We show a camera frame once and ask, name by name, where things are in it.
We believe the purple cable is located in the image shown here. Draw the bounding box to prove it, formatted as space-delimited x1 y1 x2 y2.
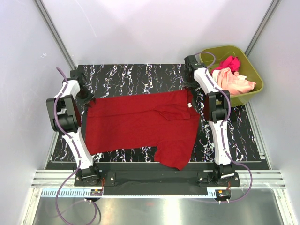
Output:
199 52 253 195
53 67 83 165

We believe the aluminium corner post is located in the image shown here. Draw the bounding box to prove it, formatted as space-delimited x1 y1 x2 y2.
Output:
245 0 281 57
33 0 77 70

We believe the left aluminium corner post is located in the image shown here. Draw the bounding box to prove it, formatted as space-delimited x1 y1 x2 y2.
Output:
33 0 77 70

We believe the pink peach t-shirt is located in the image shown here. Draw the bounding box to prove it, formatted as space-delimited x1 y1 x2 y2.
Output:
212 67 256 96

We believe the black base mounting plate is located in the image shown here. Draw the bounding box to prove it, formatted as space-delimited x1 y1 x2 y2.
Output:
75 163 240 187

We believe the right aluminium corner post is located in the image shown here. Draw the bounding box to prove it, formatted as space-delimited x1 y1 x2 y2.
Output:
245 0 281 57

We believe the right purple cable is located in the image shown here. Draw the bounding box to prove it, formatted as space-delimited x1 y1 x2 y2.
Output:
199 52 253 195

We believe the olive green plastic bin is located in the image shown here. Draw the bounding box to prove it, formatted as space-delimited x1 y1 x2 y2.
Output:
199 45 264 107

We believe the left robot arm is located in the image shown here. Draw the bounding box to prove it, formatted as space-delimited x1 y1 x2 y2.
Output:
46 68 101 186

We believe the aluminium frame rail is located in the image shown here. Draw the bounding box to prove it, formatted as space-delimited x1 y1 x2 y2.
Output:
32 170 285 189

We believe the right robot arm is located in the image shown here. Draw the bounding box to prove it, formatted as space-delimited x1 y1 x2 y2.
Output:
184 54 235 187

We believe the white slotted cable duct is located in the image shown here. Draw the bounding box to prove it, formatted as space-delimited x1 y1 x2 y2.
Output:
41 188 230 199

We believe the magenta t-shirt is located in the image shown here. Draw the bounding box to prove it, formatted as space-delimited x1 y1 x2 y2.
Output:
219 56 240 72

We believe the red t-shirt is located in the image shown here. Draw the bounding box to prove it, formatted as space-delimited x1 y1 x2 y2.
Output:
85 89 200 170

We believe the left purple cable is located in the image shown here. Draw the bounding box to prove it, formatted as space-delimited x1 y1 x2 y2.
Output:
53 67 83 165

